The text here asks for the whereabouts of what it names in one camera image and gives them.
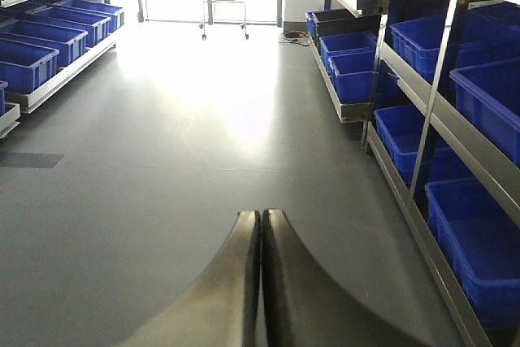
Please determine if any blue bin lower middle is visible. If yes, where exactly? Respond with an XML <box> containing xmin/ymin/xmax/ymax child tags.
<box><xmin>374</xmin><ymin>104</ymin><xmax>451</xmax><ymax>186</ymax></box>

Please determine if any blue bin near right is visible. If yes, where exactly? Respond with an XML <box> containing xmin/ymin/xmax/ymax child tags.
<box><xmin>425</xmin><ymin>178</ymin><xmax>519</xmax><ymax>327</ymax></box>

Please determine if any blue bin left row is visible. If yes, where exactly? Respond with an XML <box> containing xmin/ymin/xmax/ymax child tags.
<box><xmin>1</xmin><ymin>39</ymin><xmax>59</xmax><ymax>94</ymax></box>

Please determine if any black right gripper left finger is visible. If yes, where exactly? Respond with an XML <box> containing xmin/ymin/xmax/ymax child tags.
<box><xmin>120</xmin><ymin>210</ymin><xmax>261</xmax><ymax>346</ymax></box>

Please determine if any steel rack right side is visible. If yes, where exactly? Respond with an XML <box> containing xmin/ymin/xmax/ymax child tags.
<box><xmin>318</xmin><ymin>0</ymin><xmax>519</xmax><ymax>346</ymax></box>

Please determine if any steel rack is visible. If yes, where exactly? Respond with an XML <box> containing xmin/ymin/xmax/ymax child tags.
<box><xmin>318</xmin><ymin>0</ymin><xmax>519</xmax><ymax>346</ymax></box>
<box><xmin>1</xmin><ymin>0</ymin><xmax>131</xmax><ymax>137</ymax></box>

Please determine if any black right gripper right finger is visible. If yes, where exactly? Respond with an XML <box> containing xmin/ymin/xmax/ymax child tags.
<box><xmin>262</xmin><ymin>209</ymin><xmax>422</xmax><ymax>346</ymax></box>

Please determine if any steel rack left side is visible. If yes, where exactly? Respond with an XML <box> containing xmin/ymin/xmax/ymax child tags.
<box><xmin>1</xmin><ymin>0</ymin><xmax>131</xmax><ymax>137</ymax></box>

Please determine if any blue bin upper right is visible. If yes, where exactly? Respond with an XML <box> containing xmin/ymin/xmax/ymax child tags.
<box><xmin>450</xmin><ymin>58</ymin><xmax>519</xmax><ymax>165</ymax></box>

